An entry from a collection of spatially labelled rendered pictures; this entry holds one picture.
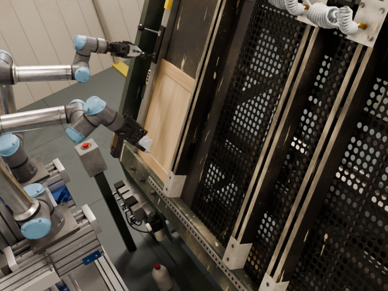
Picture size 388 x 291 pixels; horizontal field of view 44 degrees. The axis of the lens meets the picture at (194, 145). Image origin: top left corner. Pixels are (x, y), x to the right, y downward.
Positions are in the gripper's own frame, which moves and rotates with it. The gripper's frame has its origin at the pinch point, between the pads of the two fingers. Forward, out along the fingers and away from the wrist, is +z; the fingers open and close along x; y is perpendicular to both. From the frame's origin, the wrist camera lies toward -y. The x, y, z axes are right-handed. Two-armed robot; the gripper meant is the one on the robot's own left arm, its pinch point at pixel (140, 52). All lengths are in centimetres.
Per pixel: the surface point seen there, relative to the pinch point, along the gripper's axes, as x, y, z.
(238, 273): 92, -88, 8
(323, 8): -5, -132, -8
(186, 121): 34, -43, 5
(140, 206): 82, -6, 5
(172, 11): -21.7, -13.9, 9.5
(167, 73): 10.0, -12.5, 10.1
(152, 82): 15.0, -0.6, 8.2
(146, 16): -21.5, 11.7, 7.6
